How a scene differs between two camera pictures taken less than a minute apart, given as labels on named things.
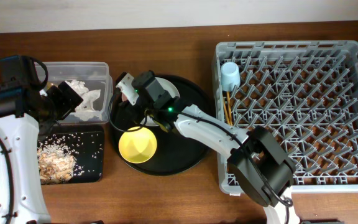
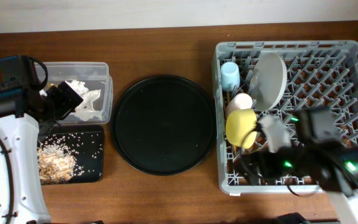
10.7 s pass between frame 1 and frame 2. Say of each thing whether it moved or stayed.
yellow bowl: moved
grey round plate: moved
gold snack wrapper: stayed
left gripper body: stayed
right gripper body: moved
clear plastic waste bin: stayed
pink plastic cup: moved
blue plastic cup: stayed
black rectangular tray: stayed
